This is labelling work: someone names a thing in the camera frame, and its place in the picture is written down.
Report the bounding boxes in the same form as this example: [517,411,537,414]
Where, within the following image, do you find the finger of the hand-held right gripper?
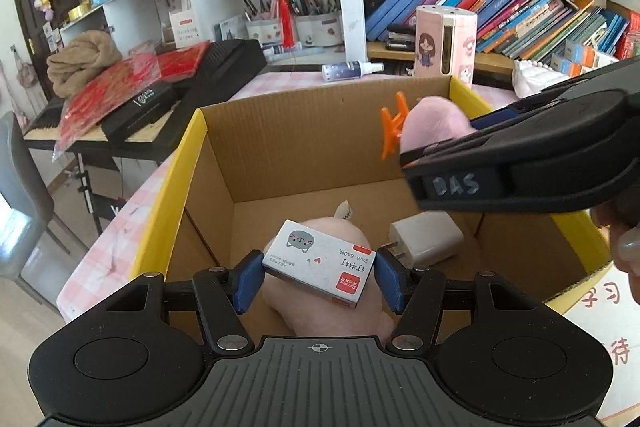
[470,57,640,131]
[400,122,551,174]

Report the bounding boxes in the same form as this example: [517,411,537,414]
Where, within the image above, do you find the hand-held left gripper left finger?
[107,249,266,355]

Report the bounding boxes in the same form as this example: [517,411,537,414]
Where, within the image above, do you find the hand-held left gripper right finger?
[375,247,538,355]

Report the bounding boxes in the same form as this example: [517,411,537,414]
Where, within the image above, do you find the pink egg with orange clip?
[379,92,473,162]

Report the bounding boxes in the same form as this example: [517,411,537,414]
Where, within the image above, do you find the white charger plug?
[389,212,466,268]

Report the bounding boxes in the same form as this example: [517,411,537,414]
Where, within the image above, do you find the pink plush toy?
[260,202,396,339]

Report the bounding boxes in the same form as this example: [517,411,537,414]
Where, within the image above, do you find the white staple box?
[261,219,377,308]

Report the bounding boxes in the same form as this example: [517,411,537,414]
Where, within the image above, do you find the yellow cardboard box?
[132,76,615,339]

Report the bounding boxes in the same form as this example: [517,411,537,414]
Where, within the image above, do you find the person's right hand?
[590,199,640,303]

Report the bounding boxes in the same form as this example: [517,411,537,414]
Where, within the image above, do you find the white quilted pouch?
[513,59,571,98]

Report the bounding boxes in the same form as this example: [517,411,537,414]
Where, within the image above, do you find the white orange small box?
[565,39,621,70]
[550,54,591,78]

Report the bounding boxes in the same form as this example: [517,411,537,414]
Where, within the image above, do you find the pink cylindrical container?
[414,5,478,88]

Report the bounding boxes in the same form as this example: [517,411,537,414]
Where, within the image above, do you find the row of leaning books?
[365,0,631,62]

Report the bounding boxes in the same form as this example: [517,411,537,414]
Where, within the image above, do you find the black stapler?
[386,23,417,52]

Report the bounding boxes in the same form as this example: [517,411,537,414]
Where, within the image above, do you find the purple spray bottle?
[321,61,386,84]

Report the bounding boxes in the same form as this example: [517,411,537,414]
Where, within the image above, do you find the black keyboard stand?
[75,152,131,223]

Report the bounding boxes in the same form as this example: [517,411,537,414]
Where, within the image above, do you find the white pen cup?
[244,0,281,48]
[290,0,346,48]

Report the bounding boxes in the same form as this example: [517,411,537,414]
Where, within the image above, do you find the long black box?
[100,82,176,140]

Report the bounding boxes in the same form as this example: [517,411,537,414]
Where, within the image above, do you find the red tassel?
[274,0,296,50]

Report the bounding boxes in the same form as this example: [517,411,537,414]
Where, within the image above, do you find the black electronic keyboard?
[22,38,268,152]

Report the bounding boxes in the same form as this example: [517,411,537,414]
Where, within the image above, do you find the red envelopes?
[155,42,211,82]

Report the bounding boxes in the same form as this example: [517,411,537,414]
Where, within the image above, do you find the red packets plastic bag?
[52,62,166,152]

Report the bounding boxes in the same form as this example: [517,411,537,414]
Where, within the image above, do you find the grey chair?
[0,111,68,303]

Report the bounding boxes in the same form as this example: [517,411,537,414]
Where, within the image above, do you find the white card box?
[169,9,201,48]

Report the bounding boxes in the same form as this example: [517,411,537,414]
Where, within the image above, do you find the brown cloth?
[46,29,123,98]

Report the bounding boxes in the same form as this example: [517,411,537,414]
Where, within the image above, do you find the hanging pink bag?
[15,57,38,88]

